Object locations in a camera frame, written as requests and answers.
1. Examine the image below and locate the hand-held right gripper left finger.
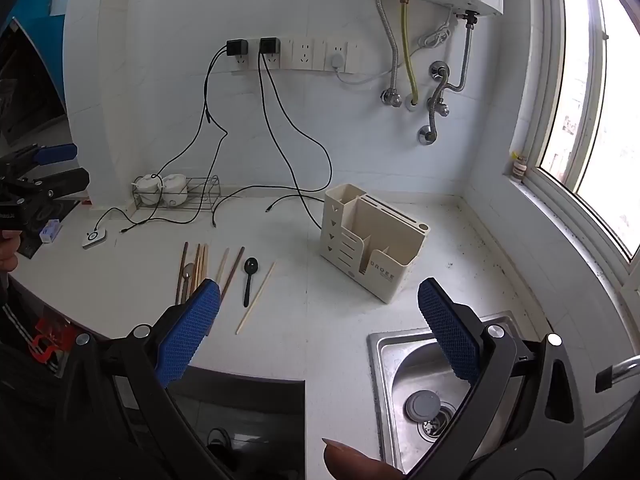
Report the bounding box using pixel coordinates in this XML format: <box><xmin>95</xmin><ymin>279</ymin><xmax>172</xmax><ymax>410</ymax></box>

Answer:
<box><xmin>52</xmin><ymin>279</ymin><xmax>238</xmax><ymax>480</ymax></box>

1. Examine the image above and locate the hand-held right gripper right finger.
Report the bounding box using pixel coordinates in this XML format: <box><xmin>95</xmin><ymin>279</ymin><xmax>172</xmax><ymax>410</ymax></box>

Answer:
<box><xmin>410</xmin><ymin>276</ymin><xmax>587</xmax><ymax>480</ymax></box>

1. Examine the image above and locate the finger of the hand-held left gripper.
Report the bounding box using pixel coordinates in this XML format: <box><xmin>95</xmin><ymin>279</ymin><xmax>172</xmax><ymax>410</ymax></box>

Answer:
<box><xmin>2</xmin><ymin>142</ymin><xmax>79</xmax><ymax>176</ymax></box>
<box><xmin>25</xmin><ymin>168</ymin><xmax>91</xmax><ymax>202</ymax></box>

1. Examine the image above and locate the black plastic spoon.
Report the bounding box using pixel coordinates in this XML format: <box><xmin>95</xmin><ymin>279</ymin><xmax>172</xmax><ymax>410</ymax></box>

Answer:
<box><xmin>242</xmin><ymin>257</ymin><xmax>259</xmax><ymax>308</ymax></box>

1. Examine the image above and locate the cream plastic utensil holder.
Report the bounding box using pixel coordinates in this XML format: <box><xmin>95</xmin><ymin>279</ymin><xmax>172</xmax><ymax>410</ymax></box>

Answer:
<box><xmin>320</xmin><ymin>183</ymin><xmax>432</xmax><ymax>305</ymax></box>

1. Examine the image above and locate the person's left hand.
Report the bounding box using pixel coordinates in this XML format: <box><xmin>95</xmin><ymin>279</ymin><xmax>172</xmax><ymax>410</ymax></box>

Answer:
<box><xmin>0</xmin><ymin>230</ymin><xmax>22</xmax><ymax>275</ymax></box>

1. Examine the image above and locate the person's right hand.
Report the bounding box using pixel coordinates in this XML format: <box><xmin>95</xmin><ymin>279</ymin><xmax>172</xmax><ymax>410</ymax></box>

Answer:
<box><xmin>322</xmin><ymin>437</ymin><xmax>403</xmax><ymax>480</ymax></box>

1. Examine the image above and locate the stainless steel sink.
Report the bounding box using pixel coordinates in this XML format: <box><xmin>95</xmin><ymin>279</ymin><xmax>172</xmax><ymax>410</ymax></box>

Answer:
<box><xmin>367</xmin><ymin>310</ymin><xmax>640</xmax><ymax>475</ymax></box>

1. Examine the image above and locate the grey drain plug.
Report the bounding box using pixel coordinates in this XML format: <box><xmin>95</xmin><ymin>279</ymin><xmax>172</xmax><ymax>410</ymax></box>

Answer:
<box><xmin>404</xmin><ymin>390</ymin><xmax>443</xmax><ymax>423</ymax></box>

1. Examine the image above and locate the white ceramic jar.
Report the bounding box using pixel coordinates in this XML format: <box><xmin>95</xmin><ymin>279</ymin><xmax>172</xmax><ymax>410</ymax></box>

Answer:
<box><xmin>136</xmin><ymin>174</ymin><xmax>163</xmax><ymax>207</ymax></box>
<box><xmin>161</xmin><ymin>173</ymin><xmax>189</xmax><ymax>207</ymax></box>

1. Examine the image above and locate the metal drain strainer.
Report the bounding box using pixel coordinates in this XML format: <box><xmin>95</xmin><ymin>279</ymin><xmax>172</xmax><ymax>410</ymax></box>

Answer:
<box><xmin>420</xmin><ymin>417</ymin><xmax>453</xmax><ymax>443</ymax></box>

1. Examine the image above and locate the person's shoe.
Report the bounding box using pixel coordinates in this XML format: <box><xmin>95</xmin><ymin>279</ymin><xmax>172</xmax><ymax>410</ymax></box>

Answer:
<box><xmin>205</xmin><ymin>427</ymin><xmax>233</xmax><ymax>461</ymax></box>

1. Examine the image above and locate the chrome faucet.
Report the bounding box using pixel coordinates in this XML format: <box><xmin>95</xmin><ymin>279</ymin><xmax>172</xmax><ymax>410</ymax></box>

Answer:
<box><xmin>594</xmin><ymin>355</ymin><xmax>640</xmax><ymax>393</ymax></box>

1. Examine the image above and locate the white framed window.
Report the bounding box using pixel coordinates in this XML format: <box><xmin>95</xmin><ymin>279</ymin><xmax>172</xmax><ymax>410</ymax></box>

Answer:
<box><xmin>505</xmin><ymin>0</ymin><xmax>640</xmax><ymax>276</ymax></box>

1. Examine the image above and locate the metal wire rack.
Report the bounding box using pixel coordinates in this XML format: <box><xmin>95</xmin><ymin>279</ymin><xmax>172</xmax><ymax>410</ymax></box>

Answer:
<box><xmin>131</xmin><ymin>175</ymin><xmax>221</xmax><ymax>211</ymax></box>

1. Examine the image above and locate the white wall outlet strip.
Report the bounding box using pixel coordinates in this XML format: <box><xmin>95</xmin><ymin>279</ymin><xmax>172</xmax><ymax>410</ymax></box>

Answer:
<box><xmin>227</xmin><ymin>35</ymin><xmax>362</xmax><ymax>73</ymax></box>

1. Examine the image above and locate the yellow gas hose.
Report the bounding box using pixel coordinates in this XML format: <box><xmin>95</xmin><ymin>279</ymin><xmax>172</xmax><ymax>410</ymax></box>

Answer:
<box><xmin>399</xmin><ymin>0</ymin><xmax>418</xmax><ymax>103</ymax></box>

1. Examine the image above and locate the white heater power cord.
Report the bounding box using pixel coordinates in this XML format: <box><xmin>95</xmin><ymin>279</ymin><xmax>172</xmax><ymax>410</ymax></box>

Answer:
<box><xmin>327</xmin><ymin>12</ymin><xmax>453</xmax><ymax>86</ymax></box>

